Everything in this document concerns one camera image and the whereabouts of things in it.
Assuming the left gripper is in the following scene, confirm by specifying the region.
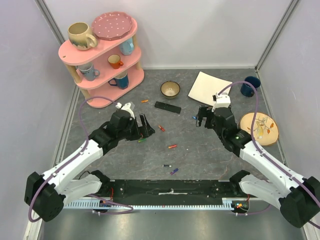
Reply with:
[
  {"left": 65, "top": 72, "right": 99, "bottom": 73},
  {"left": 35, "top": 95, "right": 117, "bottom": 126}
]
[{"left": 117, "top": 113, "right": 155, "bottom": 141}]

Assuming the black remote control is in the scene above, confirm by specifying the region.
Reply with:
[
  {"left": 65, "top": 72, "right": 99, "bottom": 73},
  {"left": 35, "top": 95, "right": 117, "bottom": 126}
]
[{"left": 154, "top": 101, "right": 182, "bottom": 114}]

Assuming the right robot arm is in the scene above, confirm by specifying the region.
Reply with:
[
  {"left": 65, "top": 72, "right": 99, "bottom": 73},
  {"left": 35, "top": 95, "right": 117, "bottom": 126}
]
[{"left": 196, "top": 106, "right": 320, "bottom": 228}]

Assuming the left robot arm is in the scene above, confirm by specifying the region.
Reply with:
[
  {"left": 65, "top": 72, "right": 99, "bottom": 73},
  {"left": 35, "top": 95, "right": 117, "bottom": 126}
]
[{"left": 24, "top": 109, "right": 156, "bottom": 223}]

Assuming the red battery centre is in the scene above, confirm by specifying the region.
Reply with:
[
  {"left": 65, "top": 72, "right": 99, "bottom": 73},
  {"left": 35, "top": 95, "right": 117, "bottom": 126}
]
[{"left": 158, "top": 125, "right": 165, "bottom": 132}]

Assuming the white square plate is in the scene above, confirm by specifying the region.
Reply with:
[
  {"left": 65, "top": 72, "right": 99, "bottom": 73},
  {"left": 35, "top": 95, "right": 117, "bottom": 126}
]
[{"left": 188, "top": 71, "right": 232, "bottom": 106}]

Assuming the beige brown ceramic bowl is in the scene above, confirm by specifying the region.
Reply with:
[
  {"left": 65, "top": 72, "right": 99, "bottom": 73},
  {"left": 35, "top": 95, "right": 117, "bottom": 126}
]
[{"left": 160, "top": 81, "right": 181, "bottom": 99}]

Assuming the dark blue faceted mug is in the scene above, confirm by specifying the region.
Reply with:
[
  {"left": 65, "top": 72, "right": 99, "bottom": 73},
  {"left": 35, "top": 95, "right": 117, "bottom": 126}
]
[{"left": 108, "top": 71, "right": 129, "bottom": 90}]

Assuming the navy blue cup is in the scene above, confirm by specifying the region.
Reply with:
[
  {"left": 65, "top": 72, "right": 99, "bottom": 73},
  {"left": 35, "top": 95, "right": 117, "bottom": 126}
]
[{"left": 240, "top": 76, "right": 261, "bottom": 97}]

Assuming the blue purple battery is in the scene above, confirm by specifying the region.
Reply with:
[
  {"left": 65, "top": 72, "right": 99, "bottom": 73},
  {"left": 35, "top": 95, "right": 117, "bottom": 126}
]
[{"left": 170, "top": 168, "right": 179, "bottom": 175}]

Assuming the pink three-tier shelf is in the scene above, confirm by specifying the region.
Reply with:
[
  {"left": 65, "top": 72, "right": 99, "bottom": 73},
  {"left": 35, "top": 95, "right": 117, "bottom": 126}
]
[{"left": 58, "top": 19, "right": 145, "bottom": 101}]

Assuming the round wooden bird coaster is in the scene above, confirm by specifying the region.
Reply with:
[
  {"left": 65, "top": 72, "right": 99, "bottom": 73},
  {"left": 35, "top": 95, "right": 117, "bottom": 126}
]
[{"left": 239, "top": 112, "right": 279, "bottom": 146}]

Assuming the orange mug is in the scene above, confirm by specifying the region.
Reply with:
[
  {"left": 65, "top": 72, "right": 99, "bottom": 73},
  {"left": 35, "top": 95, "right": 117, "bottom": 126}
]
[{"left": 107, "top": 54, "right": 124, "bottom": 69}]

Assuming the grey blue mug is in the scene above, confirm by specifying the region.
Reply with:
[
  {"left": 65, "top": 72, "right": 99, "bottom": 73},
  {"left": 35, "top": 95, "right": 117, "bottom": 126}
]
[{"left": 78, "top": 62, "right": 100, "bottom": 81}]

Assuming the light blue mug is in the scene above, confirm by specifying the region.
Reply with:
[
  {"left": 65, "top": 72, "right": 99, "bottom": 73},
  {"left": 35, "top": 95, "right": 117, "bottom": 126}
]
[{"left": 119, "top": 37, "right": 135, "bottom": 56}]

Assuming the pink polka dot plate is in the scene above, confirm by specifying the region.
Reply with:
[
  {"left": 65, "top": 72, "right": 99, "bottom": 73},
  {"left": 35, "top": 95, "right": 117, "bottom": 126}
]
[{"left": 91, "top": 11, "right": 133, "bottom": 41}]

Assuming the beige ceramic mug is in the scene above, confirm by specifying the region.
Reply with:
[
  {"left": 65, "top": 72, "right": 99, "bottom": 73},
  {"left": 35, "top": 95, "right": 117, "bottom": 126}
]
[{"left": 68, "top": 22, "right": 98, "bottom": 51}]

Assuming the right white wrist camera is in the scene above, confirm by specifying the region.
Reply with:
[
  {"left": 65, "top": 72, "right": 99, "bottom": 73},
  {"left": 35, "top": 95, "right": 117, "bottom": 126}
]
[{"left": 211, "top": 92, "right": 231, "bottom": 112}]

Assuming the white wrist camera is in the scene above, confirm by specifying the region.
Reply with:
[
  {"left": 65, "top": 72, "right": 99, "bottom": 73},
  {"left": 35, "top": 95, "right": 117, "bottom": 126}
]
[
  {"left": 115, "top": 102, "right": 135, "bottom": 118},
  {"left": 211, "top": 92, "right": 231, "bottom": 112}
]

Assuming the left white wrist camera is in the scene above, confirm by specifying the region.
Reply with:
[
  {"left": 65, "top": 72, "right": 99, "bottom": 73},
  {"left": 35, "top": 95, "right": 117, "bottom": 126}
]
[{"left": 115, "top": 102, "right": 135, "bottom": 118}]

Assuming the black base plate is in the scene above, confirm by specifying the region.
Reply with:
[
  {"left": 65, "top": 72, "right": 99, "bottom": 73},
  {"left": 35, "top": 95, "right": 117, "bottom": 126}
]
[{"left": 95, "top": 179, "right": 247, "bottom": 206}]

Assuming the white slotted cable duct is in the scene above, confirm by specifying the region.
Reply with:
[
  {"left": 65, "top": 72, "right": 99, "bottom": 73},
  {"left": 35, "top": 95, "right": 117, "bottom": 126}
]
[{"left": 64, "top": 197, "right": 234, "bottom": 211}]

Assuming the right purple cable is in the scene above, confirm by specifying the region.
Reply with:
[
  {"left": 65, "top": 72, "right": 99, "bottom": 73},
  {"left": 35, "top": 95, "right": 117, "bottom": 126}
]
[{"left": 216, "top": 80, "right": 320, "bottom": 230}]

